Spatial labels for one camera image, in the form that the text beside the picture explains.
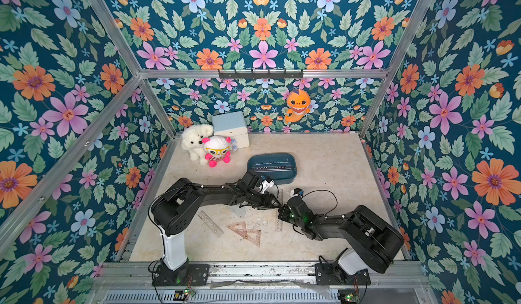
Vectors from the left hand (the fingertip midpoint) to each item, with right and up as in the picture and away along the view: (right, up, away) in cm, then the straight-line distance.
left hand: (279, 206), depth 88 cm
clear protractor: (-17, -4, +3) cm, 18 cm away
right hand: (0, -2, +1) cm, 3 cm away
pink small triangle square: (-9, -13, -6) cm, 17 cm away
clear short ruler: (-30, -7, -2) cm, 30 cm away
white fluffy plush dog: (-41, +29, +5) cm, 50 cm away
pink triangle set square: (-16, -10, -4) cm, 20 cm away
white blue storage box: (-23, +37, +15) cm, 46 cm away
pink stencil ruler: (-3, +16, +18) cm, 24 cm away
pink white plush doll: (-29, +26, +7) cm, 39 cm away
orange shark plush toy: (+10, +48, +10) cm, 50 cm away
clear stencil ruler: (0, -6, -1) cm, 7 cm away
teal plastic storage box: (-9, +20, +19) cm, 29 cm away
